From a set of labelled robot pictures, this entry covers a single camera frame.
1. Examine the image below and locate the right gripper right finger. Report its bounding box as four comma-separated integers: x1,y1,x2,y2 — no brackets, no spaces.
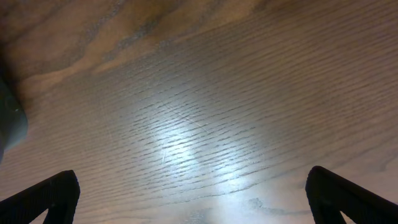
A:
305,166,397,224

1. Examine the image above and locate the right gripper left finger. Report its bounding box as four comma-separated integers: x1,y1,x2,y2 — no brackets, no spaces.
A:
1,170,80,224

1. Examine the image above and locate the grey plastic basket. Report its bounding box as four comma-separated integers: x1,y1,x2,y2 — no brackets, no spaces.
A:
0,78,28,161

